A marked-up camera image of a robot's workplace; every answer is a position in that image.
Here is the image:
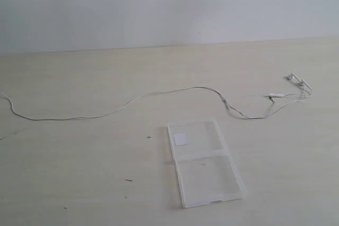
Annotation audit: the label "white wired earphones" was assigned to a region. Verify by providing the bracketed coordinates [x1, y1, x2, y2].
[1, 73, 313, 122]

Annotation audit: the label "white square sticker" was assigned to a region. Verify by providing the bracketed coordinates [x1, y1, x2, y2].
[173, 133, 188, 146]

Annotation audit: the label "clear plastic hinged case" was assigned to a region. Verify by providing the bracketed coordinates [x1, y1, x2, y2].
[167, 119, 246, 209]

